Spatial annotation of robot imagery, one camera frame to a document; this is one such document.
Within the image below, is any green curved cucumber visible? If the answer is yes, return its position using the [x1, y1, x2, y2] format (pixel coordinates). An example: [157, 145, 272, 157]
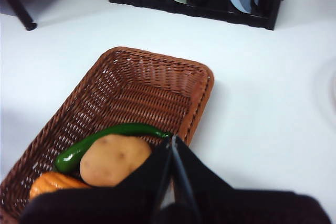
[54, 123, 173, 174]

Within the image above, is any brown wicker basket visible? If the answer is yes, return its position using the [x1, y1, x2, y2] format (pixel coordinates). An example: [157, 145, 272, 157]
[0, 46, 215, 224]

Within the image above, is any black metal shelf frame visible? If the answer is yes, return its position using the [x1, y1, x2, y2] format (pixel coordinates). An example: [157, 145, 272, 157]
[0, 0, 38, 31]

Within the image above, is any tan potato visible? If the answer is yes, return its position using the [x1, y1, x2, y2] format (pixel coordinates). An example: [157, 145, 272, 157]
[79, 134, 153, 187]

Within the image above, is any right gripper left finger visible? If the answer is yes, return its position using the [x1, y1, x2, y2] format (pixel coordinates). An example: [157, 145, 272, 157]
[19, 139, 173, 224]

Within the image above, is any black dish rack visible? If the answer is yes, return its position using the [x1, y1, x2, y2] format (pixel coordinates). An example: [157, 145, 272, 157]
[98, 0, 291, 31]

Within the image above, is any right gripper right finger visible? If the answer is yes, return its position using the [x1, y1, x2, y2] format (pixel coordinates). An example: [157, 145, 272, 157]
[172, 134, 333, 224]

